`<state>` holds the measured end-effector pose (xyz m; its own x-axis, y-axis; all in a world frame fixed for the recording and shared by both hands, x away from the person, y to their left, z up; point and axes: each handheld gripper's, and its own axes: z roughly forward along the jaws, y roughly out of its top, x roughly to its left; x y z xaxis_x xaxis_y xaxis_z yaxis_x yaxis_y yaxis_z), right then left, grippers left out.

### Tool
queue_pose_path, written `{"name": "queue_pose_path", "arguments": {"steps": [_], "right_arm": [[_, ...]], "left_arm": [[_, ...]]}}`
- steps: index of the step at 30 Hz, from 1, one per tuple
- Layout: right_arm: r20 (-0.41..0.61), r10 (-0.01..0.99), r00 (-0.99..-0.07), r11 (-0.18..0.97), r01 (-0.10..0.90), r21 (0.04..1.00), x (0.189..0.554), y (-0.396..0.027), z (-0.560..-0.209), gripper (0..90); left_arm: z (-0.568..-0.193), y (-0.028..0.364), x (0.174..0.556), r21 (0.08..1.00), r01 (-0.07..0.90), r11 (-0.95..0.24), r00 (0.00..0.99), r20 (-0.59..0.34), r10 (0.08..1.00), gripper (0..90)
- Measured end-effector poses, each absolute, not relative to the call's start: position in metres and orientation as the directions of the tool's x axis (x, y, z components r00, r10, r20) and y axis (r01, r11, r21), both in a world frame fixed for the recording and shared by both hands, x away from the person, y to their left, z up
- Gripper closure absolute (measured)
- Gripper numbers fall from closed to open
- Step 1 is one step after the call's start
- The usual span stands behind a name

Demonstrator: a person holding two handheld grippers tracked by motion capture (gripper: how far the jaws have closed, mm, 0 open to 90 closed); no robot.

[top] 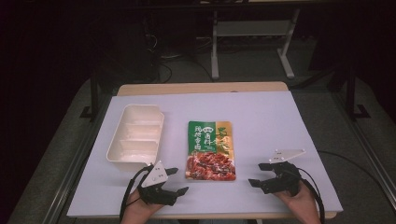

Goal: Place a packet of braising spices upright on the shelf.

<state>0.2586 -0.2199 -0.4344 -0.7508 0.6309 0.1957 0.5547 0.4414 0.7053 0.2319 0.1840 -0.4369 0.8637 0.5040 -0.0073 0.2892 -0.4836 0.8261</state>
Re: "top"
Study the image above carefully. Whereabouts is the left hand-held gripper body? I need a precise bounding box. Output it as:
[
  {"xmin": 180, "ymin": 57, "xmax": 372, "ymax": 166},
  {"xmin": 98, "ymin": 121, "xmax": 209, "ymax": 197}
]
[{"xmin": 137, "ymin": 160, "xmax": 179, "ymax": 207}]

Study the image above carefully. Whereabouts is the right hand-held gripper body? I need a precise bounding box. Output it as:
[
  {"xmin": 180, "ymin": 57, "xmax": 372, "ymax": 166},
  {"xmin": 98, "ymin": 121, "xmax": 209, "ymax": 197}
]
[{"xmin": 261, "ymin": 148, "xmax": 307, "ymax": 198}]

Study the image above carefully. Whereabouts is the green and red food packet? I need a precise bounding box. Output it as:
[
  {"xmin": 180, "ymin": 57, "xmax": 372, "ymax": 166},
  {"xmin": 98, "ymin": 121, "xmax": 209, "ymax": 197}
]
[{"xmin": 185, "ymin": 119, "xmax": 237, "ymax": 182}]

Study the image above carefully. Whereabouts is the white compartment food tray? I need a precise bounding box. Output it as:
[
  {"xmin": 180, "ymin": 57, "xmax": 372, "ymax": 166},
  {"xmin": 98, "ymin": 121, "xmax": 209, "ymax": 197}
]
[{"xmin": 106, "ymin": 104, "xmax": 165, "ymax": 173}]

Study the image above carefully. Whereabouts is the person's right hand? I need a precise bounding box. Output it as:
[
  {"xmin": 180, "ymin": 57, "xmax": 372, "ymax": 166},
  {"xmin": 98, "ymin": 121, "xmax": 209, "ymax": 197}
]
[{"xmin": 273, "ymin": 183, "xmax": 322, "ymax": 224}]

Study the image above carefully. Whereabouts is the person's left hand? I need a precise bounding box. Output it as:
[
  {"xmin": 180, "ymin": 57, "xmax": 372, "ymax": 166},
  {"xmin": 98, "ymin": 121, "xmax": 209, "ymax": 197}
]
[{"xmin": 120, "ymin": 189, "xmax": 163, "ymax": 224}]

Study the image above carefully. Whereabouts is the white table sheet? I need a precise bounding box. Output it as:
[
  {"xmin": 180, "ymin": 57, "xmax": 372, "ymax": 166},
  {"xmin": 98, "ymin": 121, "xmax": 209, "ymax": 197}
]
[{"xmin": 66, "ymin": 91, "xmax": 344, "ymax": 219}]

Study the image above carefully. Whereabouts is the black metal stand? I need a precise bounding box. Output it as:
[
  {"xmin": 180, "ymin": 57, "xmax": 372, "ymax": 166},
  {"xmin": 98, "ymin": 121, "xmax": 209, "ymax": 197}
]
[
  {"xmin": 79, "ymin": 72, "xmax": 101, "ymax": 121},
  {"xmin": 343, "ymin": 65, "xmax": 372, "ymax": 121}
]

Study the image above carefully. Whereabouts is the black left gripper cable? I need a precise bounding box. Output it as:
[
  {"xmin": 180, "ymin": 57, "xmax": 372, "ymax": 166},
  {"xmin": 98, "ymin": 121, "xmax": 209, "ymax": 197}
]
[{"xmin": 119, "ymin": 164, "xmax": 154, "ymax": 222}]

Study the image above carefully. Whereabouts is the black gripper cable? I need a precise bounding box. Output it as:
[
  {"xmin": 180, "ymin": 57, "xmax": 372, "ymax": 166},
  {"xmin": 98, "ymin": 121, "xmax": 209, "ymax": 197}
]
[
  {"xmin": 119, "ymin": 164, "xmax": 154, "ymax": 222},
  {"xmin": 296, "ymin": 167, "xmax": 327, "ymax": 224}
]

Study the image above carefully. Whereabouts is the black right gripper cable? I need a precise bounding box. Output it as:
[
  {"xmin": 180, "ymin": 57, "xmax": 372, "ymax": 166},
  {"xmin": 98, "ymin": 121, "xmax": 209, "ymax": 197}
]
[{"xmin": 296, "ymin": 167, "xmax": 327, "ymax": 224}]

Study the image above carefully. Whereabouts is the black floor cable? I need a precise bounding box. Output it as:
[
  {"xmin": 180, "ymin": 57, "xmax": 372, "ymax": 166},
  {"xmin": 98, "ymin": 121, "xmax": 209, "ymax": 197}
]
[{"xmin": 317, "ymin": 150, "xmax": 390, "ymax": 194}]

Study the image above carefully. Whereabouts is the aluminium rail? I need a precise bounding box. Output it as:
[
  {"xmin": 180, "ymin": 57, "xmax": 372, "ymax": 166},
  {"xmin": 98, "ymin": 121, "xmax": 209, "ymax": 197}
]
[
  {"xmin": 39, "ymin": 98, "xmax": 114, "ymax": 224},
  {"xmin": 330, "ymin": 90, "xmax": 396, "ymax": 203}
]

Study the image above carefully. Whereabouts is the white metal desk frame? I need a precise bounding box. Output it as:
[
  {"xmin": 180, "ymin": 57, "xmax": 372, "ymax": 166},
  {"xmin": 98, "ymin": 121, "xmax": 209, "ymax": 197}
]
[{"xmin": 210, "ymin": 7, "xmax": 302, "ymax": 81}]

